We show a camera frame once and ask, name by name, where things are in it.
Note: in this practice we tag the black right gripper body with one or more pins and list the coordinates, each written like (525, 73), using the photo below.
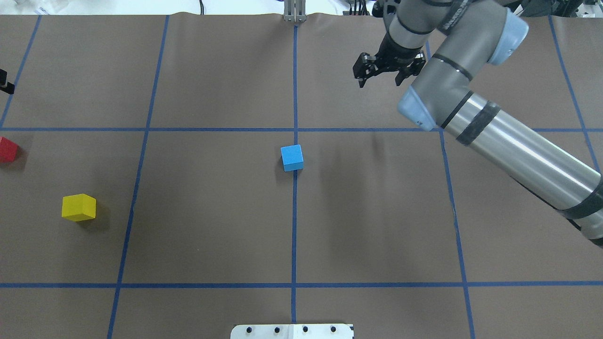
(392, 53)

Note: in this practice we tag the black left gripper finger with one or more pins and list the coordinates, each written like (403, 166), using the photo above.
(6, 86)

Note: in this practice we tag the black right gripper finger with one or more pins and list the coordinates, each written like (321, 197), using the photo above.
(400, 77)
(362, 82)

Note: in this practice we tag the red foam block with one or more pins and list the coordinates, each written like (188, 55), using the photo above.
(8, 150)

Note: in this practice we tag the blue foam block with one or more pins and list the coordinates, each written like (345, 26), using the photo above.
(292, 157)

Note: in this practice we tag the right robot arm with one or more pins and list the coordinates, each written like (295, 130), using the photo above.
(444, 45)

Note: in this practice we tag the yellow foam block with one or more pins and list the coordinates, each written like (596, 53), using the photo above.
(79, 207)

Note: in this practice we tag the aluminium frame post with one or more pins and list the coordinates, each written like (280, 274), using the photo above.
(295, 11)

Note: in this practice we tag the white camera mast with base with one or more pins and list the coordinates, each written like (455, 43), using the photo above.
(293, 331)

